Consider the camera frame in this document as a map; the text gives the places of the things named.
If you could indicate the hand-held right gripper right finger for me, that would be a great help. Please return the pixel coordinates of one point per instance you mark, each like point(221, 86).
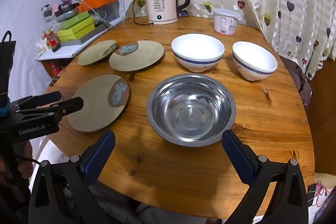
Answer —
point(237, 154)

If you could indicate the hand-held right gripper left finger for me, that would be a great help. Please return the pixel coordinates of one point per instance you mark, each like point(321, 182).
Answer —
point(101, 155)

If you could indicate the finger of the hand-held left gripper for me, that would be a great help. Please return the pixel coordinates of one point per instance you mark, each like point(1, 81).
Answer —
point(68, 106)
point(39, 100)

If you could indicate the olive plate with blue pattern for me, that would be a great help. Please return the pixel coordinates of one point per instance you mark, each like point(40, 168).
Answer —
point(97, 108)
point(92, 54)
point(141, 56)

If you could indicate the stainless steel bowl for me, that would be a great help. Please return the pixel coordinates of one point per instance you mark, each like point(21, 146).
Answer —
point(191, 108)

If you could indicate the small white blue-striped bowl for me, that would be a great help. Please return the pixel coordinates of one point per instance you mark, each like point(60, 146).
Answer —
point(256, 58)

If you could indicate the large white blue-striped bowl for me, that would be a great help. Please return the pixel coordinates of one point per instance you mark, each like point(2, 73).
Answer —
point(197, 48)

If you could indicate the person's left hand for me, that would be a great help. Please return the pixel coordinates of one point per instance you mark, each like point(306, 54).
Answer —
point(25, 161)

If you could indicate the black binder clip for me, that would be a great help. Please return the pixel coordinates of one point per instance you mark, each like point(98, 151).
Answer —
point(53, 81)

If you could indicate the small red bottle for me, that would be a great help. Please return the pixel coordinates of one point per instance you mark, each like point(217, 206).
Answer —
point(55, 70)

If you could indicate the white shelf board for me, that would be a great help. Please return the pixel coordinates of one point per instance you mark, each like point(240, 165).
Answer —
point(56, 54)

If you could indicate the person's grey trousers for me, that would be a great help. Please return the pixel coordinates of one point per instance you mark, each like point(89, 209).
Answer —
point(123, 208)

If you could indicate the red-label jar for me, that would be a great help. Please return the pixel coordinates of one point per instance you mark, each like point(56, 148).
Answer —
point(53, 41)

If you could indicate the lime green box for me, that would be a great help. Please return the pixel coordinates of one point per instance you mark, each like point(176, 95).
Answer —
point(78, 29)

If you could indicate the dark glass jar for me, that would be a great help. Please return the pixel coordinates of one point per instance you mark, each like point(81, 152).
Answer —
point(47, 14)

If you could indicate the dark green flat box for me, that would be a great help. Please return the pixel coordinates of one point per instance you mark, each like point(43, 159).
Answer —
point(76, 18)

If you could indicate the grey oval device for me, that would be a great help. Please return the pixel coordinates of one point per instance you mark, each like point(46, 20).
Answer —
point(65, 14)

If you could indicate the wooden cabinet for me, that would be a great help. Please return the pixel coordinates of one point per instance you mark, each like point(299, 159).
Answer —
point(323, 121)

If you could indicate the dark fabric chair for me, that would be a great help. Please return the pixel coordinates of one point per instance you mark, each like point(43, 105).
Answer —
point(298, 77)

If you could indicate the clear plastic storage box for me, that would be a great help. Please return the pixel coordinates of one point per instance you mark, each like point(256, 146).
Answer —
point(110, 11)

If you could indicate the white plastic tub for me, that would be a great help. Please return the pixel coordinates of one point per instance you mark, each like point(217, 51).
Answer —
point(225, 22)

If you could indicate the cream electric kettle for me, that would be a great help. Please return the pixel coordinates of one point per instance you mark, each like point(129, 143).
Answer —
point(160, 3)

